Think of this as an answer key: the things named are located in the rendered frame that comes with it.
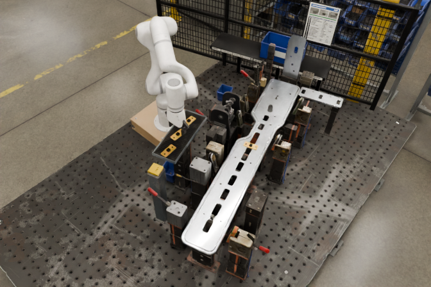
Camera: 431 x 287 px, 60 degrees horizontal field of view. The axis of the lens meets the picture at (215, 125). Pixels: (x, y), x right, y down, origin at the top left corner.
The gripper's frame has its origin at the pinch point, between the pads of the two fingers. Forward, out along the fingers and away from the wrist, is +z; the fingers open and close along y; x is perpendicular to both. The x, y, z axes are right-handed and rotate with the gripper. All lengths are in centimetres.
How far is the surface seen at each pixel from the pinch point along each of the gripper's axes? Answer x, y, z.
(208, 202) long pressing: -13.2, 34.1, 21.2
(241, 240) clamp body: -21, 61, 15
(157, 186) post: -26.5, 11.2, 14.2
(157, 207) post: -26.7, 8.4, 37.7
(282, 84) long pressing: 92, 9, 21
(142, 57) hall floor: 132, -202, 121
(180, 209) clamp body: -28.1, 29.2, 15.2
